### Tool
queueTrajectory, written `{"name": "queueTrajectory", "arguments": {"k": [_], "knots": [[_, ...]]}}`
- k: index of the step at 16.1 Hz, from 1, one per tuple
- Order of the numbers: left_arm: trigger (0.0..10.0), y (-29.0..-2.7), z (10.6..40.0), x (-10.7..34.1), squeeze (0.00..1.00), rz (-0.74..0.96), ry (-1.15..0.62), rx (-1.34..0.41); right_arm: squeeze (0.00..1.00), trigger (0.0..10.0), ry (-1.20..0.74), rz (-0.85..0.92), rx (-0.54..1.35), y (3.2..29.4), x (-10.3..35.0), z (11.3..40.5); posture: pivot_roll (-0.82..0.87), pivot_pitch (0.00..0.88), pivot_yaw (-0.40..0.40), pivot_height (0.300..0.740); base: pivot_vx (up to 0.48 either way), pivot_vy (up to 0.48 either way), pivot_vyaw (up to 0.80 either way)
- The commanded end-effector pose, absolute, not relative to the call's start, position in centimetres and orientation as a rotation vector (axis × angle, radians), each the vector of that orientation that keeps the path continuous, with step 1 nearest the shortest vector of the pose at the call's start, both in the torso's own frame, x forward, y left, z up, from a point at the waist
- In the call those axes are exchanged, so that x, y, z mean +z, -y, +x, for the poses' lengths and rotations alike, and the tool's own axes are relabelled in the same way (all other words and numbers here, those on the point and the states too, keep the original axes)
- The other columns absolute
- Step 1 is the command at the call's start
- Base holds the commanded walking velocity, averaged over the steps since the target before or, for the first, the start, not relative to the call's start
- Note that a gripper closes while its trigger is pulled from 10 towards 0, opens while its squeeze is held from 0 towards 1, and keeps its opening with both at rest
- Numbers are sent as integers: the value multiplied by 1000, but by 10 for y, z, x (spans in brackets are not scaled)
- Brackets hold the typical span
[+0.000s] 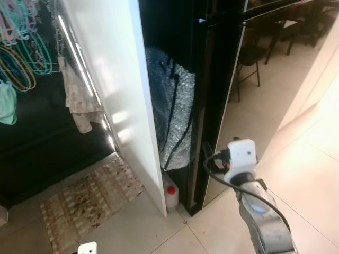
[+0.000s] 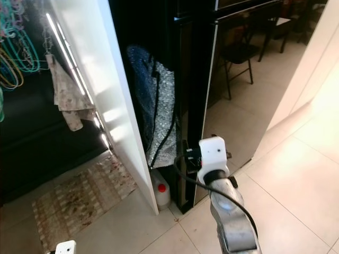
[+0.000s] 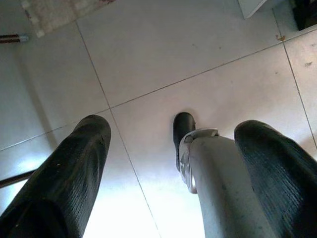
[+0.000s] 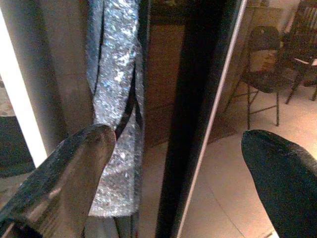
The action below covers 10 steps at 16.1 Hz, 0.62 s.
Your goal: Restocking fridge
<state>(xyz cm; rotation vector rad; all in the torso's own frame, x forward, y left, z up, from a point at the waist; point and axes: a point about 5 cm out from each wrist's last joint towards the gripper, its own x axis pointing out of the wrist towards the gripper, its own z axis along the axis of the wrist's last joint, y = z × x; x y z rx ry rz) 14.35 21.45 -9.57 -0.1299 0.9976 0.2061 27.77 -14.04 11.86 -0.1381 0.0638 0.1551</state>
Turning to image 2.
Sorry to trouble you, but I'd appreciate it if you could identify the black glossy fridge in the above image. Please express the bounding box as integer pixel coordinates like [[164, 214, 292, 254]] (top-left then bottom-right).
[[108, 0, 330, 213]]

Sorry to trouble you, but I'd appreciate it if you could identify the white jug with red cap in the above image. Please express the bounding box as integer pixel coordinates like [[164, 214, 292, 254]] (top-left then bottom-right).
[[150, 169, 172, 208]]

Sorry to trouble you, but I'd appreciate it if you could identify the blue grey patterned bag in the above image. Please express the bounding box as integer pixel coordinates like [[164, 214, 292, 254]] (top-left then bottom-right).
[[127, 44, 179, 169]]

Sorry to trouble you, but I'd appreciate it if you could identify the white partition panel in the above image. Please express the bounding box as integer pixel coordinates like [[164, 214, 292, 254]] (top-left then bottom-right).
[[44, 0, 159, 215]]

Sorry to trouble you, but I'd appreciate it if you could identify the beige floral floor mat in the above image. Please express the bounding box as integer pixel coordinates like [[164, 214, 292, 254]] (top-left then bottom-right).
[[31, 153, 138, 254]]

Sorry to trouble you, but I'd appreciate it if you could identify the mint green garment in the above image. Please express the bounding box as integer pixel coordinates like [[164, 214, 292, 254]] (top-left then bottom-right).
[[0, 87, 5, 123]]

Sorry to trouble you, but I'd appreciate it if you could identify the floral hanging cloth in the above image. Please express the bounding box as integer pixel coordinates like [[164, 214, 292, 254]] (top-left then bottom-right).
[[46, 52, 96, 132]]

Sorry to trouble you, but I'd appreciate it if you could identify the yellow clothes hanger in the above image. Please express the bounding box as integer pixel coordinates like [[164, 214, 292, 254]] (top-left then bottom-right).
[[0, 52, 20, 92]]

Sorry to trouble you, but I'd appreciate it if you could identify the teal clothes hanger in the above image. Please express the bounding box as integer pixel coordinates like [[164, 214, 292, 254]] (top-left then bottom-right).
[[4, 29, 41, 75]]

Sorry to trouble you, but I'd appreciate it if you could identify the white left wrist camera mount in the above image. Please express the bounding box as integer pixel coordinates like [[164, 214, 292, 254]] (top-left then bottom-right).
[[197, 136, 228, 184]]

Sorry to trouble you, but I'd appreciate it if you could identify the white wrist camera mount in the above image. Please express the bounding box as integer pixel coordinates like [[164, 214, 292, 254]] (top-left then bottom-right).
[[55, 240, 77, 254], [197, 136, 228, 184]]

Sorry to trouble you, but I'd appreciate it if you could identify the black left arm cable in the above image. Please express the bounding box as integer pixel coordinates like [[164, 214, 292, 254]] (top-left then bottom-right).
[[172, 140, 261, 239]]

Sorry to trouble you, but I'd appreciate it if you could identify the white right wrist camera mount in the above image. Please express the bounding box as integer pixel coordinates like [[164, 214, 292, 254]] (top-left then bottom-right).
[[55, 240, 77, 254]]

